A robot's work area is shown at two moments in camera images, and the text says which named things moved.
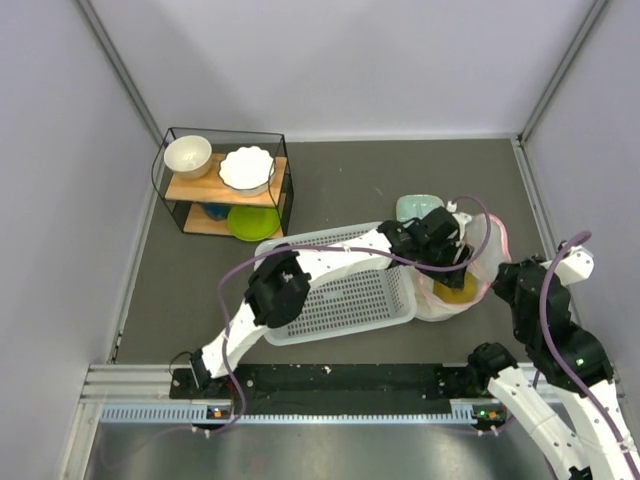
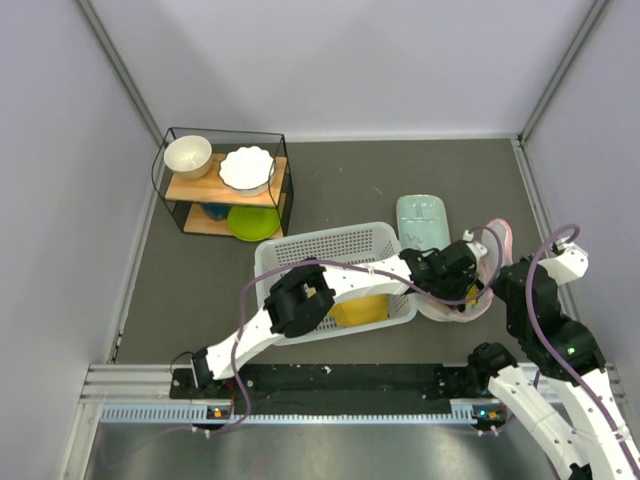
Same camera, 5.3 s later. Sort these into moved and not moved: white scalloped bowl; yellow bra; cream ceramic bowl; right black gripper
Moved: yellow bra
Not moved: cream ceramic bowl; right black gripper; white scalloped bowl
